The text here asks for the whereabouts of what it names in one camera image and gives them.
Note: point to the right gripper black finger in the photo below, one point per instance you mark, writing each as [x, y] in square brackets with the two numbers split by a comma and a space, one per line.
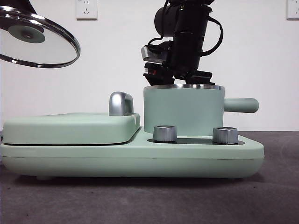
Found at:
[201, 81]
[158, 80]

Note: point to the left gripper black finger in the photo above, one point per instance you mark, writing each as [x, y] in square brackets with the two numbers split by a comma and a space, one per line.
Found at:
[21, 4]

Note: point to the glass lid with green knob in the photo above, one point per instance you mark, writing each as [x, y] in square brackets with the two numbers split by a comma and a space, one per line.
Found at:
[46, 46]

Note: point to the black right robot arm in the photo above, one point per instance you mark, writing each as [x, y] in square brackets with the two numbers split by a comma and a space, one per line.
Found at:
[187, 46]

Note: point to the pale green steamer pot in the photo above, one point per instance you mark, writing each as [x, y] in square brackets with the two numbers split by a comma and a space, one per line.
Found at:
[182, 109]

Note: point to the silver control knob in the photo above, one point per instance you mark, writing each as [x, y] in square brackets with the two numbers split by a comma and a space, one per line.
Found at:
[225, 136]
[164, 134]

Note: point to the pale green appliance base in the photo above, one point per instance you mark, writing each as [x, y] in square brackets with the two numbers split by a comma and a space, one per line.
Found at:
[140, 161]

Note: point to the pale green hinged grill cover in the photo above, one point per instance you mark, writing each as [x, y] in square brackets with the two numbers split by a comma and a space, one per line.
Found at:
[70, 128]

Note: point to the right wrist grey camera box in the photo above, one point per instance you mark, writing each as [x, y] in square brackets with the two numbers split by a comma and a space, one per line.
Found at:
[149, 54]

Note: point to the white wall socket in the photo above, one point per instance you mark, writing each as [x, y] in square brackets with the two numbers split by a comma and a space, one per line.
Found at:
[86, 9]
[293, 9]

